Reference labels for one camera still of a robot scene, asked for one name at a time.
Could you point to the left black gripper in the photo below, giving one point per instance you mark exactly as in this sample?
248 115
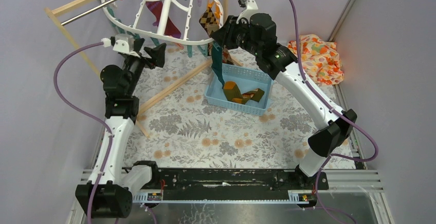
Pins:
147 57

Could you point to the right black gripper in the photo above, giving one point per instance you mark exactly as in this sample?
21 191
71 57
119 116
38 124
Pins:
224 34

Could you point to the dark teal sock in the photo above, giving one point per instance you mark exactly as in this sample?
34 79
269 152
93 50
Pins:
217 61

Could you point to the white plastic clip hanger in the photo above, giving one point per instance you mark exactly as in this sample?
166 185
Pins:
166 30

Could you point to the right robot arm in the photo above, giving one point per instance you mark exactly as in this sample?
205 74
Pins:
257 36

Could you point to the argyle brown sock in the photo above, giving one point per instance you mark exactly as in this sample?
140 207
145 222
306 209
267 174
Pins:
208 19

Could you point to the light blue plastic basket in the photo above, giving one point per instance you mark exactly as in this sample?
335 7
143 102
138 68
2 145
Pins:
247 80

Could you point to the olive orange sock in basket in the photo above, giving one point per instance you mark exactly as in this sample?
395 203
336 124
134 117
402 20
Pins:
233 94

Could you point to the metal rack rod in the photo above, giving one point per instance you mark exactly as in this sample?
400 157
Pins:
109 3

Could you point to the floral table mat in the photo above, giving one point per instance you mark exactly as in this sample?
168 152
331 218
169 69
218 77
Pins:
184 130

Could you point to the orange floral cloth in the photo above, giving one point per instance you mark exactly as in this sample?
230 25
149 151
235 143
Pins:
321 60

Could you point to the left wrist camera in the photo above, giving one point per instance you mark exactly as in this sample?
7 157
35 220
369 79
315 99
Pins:
121 43

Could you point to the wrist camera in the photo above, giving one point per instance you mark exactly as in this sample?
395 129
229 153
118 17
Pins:
121 43
249 7

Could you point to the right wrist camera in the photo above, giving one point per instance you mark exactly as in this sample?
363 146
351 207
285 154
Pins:
249 7

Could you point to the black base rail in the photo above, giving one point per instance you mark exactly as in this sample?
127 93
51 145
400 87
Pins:
173 185

